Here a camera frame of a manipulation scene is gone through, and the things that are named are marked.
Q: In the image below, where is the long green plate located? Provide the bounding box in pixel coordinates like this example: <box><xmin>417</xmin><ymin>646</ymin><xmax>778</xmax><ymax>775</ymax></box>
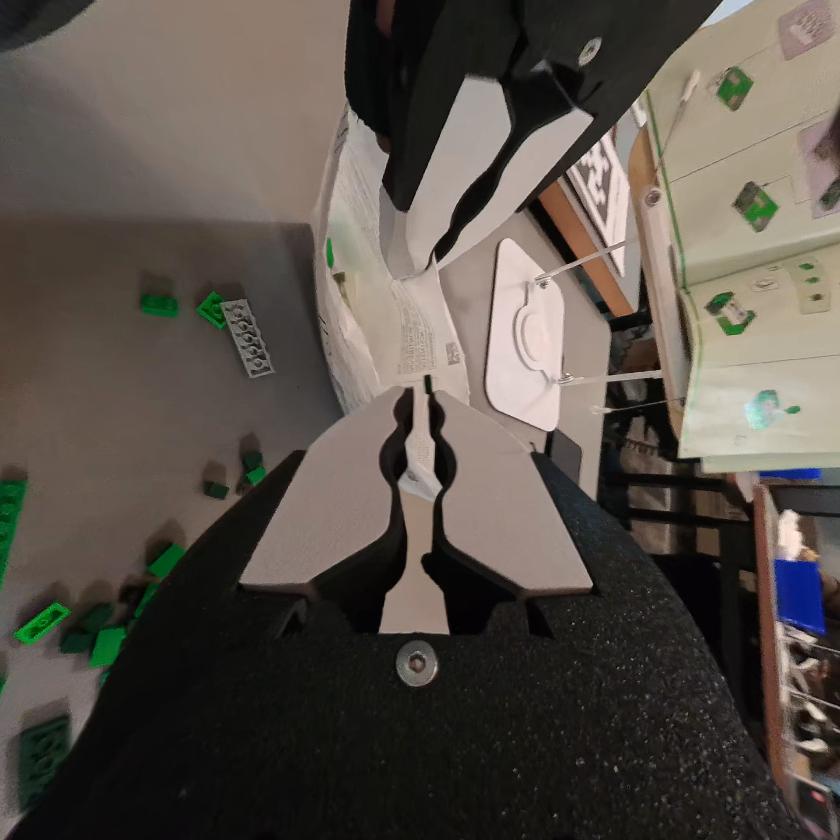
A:
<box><xmin>0</xmin><ymin>478</ymin><xmax>28</xmax><ymax>588</ymax></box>

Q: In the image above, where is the pale green instruction booklet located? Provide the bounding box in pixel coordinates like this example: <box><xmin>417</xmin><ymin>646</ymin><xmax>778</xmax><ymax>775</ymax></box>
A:
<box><xmin>646</xmin><ymin>0</ymin><xmax>840</xmax><ymax>475</ymax></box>

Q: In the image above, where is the cluttered wooden shelf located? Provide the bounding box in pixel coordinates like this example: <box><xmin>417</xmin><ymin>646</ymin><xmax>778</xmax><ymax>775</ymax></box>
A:
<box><xmin>751</xmin><ymin>481</ymin><xmax>840</xmax><ymax>840</ymax></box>

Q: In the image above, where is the grey desk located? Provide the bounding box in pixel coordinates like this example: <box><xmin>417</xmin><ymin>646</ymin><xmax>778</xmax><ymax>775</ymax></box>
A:
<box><xmin>0</xmin><ymin>210</ymin><xmax>614</xmax><ymax>729</ymax></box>

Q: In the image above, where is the grey studded plate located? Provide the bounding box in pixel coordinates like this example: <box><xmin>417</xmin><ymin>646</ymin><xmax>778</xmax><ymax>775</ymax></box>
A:
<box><xmin>221</xmin><ymin>299</ymin><xmax>277</xmax><ymax>379</ymax></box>

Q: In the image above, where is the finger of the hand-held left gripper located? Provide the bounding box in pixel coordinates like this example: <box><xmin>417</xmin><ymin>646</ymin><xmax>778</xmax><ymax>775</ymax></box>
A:
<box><xmin>432</xmin><ymin>104</ymin><xmax>596</xmax><ymax>265</ymax></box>
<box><xmin>383</xmin><ymin>74</ymin><xmax>527</xmax><ymax>232</ymax></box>

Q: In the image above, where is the blue box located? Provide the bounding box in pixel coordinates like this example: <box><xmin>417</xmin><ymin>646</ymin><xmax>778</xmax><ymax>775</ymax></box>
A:
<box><xmin>773</xmin><ymin>557</ymin><xmax>827</xmax><ymax>637</ymax></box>

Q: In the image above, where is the white printed paper bag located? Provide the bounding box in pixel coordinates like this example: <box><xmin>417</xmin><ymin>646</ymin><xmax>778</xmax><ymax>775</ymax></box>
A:
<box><xmin>314</xmin><ymin>104</ymin><xmax>471</xmax><ymax>501</ymax></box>

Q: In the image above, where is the black white marker tag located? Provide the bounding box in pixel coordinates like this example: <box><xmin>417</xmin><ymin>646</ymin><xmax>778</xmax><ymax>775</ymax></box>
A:
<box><xmin>567</xmin><ymin>126</ymin><xmax>632</xmax><ymax>278</ymax></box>

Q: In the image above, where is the white rounded tray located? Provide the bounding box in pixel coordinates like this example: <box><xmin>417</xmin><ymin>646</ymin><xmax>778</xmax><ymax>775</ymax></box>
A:
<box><xmin>484</xmin><ymin>118</ymin><xmax>700</xmax><ymax>441</ymax></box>

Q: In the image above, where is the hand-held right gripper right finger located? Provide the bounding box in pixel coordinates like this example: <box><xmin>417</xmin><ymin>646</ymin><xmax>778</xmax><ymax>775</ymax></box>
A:
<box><xmin>422</xmin><ymin>390</ymin><xmax>597</xmax><ymax>636</ymax></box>

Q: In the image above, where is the pile of small green bricks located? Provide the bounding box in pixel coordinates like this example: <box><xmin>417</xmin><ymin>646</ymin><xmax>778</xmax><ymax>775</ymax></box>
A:
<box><xmin>59</xmin><ymin>449</ymin><xmax>268</xmax><ymax>690</ymax></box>

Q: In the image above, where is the black metal frame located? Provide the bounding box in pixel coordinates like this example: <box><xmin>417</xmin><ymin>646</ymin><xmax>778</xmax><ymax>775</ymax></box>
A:
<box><xmin>600</xmin><ymin>314</ymin><xmax>757</xmax><ymax>567</ymax></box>

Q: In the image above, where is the small green two-stud plate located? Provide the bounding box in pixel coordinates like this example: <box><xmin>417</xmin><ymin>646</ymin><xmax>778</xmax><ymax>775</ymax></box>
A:
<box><xmin>12</xmin><ymin>602</ymin><xmax>71</xmax><ymax>644</ymax></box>

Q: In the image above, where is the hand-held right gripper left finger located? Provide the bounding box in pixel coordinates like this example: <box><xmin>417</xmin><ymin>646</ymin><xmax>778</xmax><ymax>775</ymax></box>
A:
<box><xmin>238</xmin><ymin>386</ymin><xmax>416</xmax><ymax>634</ymax></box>

